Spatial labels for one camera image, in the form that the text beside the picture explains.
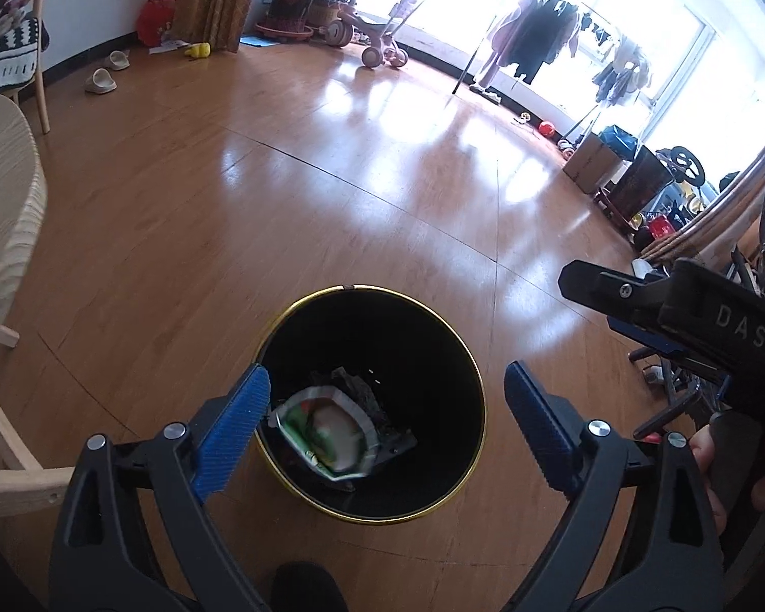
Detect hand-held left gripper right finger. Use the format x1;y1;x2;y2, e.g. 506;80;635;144
503;360;724;612

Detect wooden chair with patterned cloth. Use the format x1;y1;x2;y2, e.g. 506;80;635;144
0;0;52;135

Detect small hanging clothes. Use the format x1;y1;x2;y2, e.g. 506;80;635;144
590;38;654;106

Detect dark crumpled wrapper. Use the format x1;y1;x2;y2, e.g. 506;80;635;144
312;366;418;453

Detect dark hanging coat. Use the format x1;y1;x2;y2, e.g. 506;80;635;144
513;0;581;84

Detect pink children's tricycle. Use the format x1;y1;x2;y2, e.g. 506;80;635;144
322;0;460;71

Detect pink hanging garment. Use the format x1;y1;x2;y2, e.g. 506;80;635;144
478;0;530;93

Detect green white foil packet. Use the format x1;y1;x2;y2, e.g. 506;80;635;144
268;384;384;482

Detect cardboard box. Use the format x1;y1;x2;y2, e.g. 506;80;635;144
562;134;622;195

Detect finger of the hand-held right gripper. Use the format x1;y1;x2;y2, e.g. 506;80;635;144
605;315;734;396
557;259;670;329

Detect light wooden chair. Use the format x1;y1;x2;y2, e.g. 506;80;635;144
0;325;78;520

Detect black white striped blanket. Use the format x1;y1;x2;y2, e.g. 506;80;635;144
0;16;42;93

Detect metal clothes rack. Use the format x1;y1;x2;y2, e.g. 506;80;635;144
452;0;667;141

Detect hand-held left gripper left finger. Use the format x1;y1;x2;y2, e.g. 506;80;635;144
49;363;282;612

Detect blue plastic bag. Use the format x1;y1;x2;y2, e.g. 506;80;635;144
599;126;642;160

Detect dark wooden crate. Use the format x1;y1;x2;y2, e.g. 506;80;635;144
612;146;677;221

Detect person's right hand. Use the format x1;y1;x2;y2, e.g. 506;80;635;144
688;424;765;533

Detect black gold-rimmed trash bin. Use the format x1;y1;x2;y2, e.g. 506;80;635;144
251;285;487;527

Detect person's foot in black sock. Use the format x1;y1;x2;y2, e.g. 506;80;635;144
271;561;348;612

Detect red bag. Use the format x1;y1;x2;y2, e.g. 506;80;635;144
136;0;178;47

